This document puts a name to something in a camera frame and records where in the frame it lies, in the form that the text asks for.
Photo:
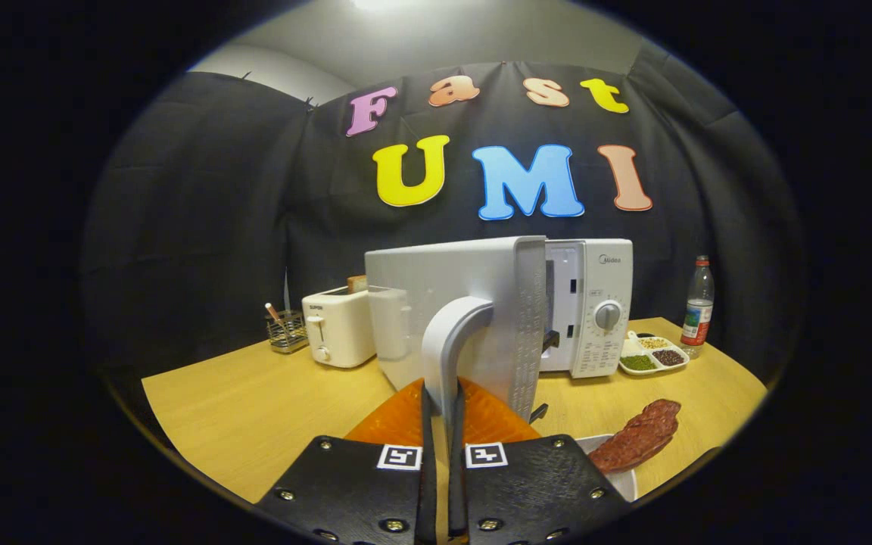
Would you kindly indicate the wooden stick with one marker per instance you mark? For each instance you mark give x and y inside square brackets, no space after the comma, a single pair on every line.
[273,312]

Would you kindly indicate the white toaster oven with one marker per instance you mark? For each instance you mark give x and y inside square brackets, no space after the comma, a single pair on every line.
[436,280]

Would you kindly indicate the small white ribbed plate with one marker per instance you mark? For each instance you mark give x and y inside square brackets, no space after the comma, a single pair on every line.
[624,484]

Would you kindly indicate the brown toast slice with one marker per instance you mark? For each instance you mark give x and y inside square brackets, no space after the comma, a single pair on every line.
[356,284]

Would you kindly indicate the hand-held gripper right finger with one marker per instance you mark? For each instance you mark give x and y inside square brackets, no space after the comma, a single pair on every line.
[457,469]

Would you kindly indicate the clear plastic water bottle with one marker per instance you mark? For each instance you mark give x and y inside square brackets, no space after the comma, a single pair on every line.
[697,318]

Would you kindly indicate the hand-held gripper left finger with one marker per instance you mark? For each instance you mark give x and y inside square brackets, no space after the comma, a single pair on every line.
[428,469]

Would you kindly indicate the reddish brown meat strip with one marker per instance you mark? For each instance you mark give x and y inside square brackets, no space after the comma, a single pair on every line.
[636,439]

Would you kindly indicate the white bread toaster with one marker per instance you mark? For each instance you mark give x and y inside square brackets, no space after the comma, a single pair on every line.
[337,333]

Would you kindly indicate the white divided bean dish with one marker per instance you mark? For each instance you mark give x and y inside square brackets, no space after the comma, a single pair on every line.
[652,357]

